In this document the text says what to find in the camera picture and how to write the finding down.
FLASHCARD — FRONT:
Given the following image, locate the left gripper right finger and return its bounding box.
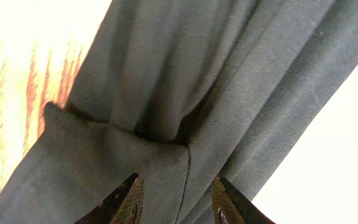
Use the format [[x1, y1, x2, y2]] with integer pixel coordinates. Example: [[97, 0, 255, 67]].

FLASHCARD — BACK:
[[212, 177, 275, 224]]

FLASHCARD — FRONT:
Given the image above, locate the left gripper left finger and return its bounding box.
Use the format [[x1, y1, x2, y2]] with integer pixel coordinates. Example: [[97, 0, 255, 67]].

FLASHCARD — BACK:
[[75, 173, 144, 224]]

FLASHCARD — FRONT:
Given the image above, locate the black t-shirt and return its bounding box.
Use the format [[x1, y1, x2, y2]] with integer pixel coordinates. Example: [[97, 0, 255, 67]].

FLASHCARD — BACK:
[[0, 0, 358, 223]]

